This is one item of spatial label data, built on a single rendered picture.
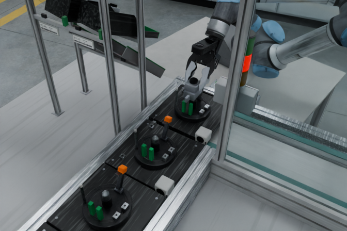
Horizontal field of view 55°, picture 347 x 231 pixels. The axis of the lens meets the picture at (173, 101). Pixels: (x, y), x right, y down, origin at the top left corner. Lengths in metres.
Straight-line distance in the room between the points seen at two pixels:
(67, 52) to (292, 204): 2.86
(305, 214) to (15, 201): 0.92
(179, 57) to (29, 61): 2.04
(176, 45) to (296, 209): 1.11
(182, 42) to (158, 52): 0.17
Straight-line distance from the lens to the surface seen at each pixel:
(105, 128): 1.39
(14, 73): 3.41
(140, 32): 1.17
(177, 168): 1.09
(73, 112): 1.49
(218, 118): 1.27
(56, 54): 3.56
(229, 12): 1.22
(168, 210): 1.03
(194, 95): 1.19
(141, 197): 1.03
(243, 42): 0.85
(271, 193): 1.14
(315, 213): 1.15
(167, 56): 1.79
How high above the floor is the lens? 1.83
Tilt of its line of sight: 40 degrees down
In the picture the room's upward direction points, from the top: 2 degrees clockwise
